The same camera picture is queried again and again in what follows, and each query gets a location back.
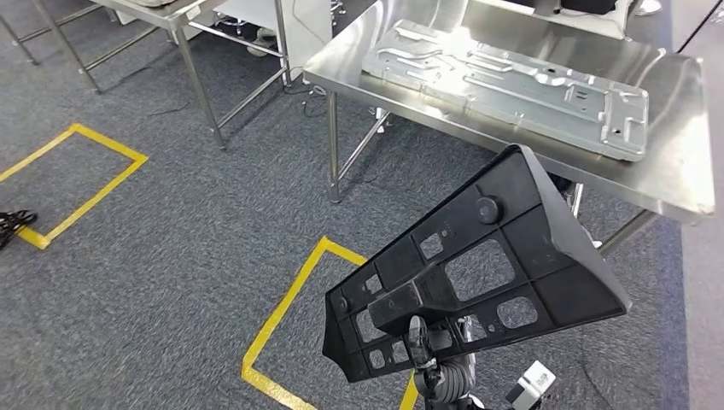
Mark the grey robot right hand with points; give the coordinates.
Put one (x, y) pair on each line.
(447, 385)

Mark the black plastic plate bracket part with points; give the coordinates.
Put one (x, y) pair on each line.
(554, 237)

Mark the stainless steel workbench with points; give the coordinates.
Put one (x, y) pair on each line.
(673, 141)

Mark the yellow floor tape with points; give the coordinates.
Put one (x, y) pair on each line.
(283, 308)
(104, 189)

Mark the stamped silver metal plate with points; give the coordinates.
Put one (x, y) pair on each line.
(509, 85)

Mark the white board panel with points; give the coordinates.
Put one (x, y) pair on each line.
(308, 28)

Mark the stainless steel side table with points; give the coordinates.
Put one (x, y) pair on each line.
(169, 12)

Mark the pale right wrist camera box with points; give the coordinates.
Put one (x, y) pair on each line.
(531, 385)

